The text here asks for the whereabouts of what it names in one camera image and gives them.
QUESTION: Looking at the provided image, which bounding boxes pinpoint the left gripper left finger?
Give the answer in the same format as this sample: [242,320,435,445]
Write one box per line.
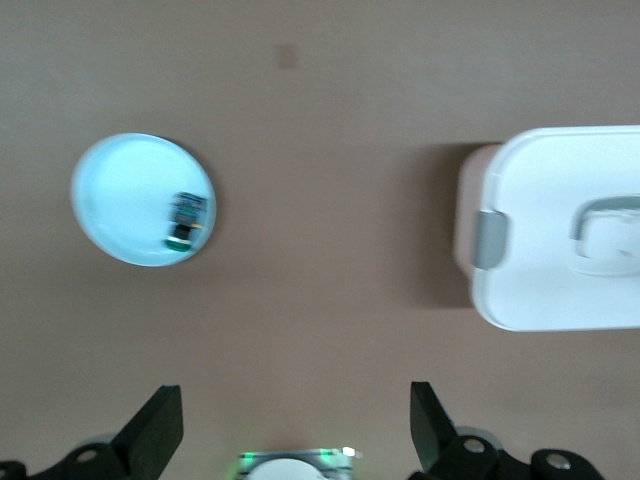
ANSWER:
[0,384,185,480]

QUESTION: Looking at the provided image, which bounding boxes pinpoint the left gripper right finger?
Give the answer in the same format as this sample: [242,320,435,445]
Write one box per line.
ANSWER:
[407,381,606,480]

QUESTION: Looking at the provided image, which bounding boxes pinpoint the white lunch box grey clips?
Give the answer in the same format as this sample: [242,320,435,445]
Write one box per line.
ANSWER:
[452,124,640,333]

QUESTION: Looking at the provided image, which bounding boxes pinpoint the light blue round plate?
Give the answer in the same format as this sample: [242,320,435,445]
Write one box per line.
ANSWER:
[69,131,219,268]

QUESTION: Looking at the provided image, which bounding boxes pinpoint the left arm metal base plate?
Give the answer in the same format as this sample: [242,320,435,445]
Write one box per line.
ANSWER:
[236,445,364,480]

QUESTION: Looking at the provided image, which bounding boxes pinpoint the green push button switch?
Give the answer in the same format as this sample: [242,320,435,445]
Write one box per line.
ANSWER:
[163,190,209,254]

